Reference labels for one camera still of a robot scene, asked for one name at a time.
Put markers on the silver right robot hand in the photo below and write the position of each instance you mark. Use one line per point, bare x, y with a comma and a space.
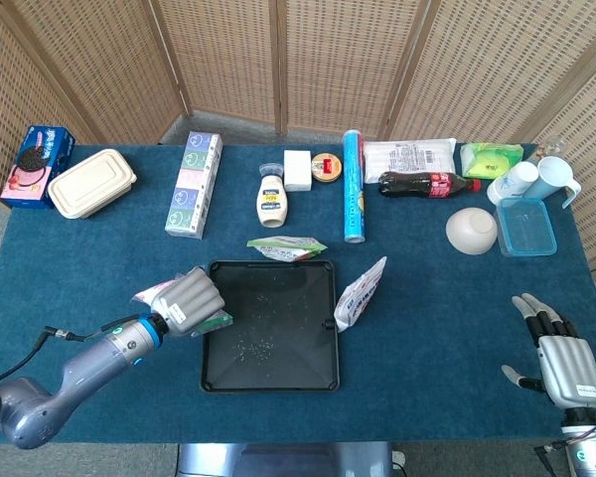
571, 367

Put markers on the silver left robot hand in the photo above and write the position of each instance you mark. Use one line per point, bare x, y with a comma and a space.
191, 303

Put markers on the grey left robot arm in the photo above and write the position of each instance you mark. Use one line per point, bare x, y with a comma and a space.
79, 377

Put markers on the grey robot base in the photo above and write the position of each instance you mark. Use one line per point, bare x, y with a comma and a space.
288, 459

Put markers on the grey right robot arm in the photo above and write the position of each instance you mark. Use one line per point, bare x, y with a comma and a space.
591, 447

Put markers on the green white snack packet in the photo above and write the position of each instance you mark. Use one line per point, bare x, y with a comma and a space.
283, 247

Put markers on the white printed plastic packet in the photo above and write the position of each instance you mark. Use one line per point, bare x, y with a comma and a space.
357, 298

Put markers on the black square plastic tray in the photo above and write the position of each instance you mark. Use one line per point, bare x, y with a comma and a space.
288, 348

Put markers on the pastel tissue multipack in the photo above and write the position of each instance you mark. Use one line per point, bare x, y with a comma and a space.
193, 184

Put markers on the mayonnaise squeeze bottle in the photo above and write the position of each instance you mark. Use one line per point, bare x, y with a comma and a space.
272, 199

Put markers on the blue tablecloth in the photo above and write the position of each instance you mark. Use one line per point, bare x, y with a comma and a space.
427, 348

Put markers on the clear container blue rim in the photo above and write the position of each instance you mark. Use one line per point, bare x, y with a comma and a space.
526, 228

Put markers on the beige lidded lunch box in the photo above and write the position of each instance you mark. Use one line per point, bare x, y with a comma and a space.
92, 184

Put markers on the white upturned bowl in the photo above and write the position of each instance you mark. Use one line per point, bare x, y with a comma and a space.
472, 231

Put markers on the small white box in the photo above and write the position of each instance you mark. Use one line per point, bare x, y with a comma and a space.
298, 171

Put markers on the round tin red label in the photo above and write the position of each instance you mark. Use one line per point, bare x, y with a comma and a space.
326, 166

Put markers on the white plastic cup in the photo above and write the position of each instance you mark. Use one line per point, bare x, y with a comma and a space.
511, 181

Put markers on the blue cling film roll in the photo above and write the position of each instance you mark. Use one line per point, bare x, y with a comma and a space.
353, 189

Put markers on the blue cookie box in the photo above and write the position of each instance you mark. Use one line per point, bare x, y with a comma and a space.
32, 169

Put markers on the clear drinking glass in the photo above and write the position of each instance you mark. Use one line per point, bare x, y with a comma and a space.
555, 148

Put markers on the green wet wipes packet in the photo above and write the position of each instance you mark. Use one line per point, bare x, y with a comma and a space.
489, 160

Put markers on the cola bottle red label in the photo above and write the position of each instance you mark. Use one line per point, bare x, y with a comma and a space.
427, 185

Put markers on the white flat plastic packet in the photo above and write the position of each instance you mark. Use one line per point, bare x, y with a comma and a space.
407, 156

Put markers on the woven bamboo folding screen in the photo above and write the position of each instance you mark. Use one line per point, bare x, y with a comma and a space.
328, 64

